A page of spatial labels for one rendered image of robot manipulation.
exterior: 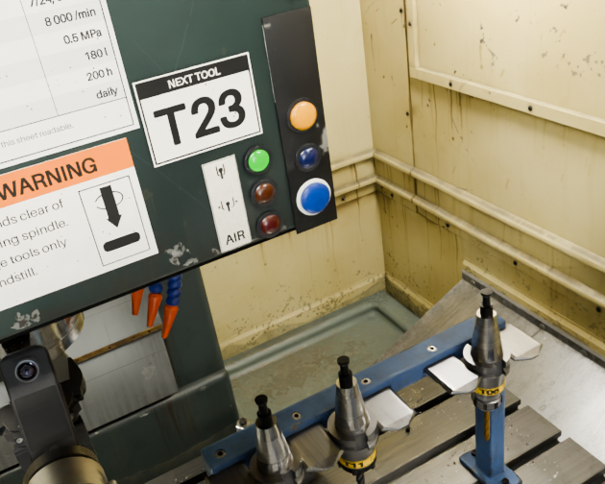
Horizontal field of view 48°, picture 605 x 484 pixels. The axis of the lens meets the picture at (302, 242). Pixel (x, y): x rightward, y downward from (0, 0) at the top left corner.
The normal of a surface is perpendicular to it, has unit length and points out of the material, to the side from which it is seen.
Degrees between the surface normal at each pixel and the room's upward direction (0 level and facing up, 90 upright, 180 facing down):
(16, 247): 90
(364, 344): 0
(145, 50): 90
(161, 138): 90
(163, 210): 90
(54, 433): 60
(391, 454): 0
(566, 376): 24
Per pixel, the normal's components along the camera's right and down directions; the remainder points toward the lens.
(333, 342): -0.14, -0.86
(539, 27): -0.87, 0.34
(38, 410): 0.32, -0.09
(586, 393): -0.48, -0.65
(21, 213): 0.47, 0.38
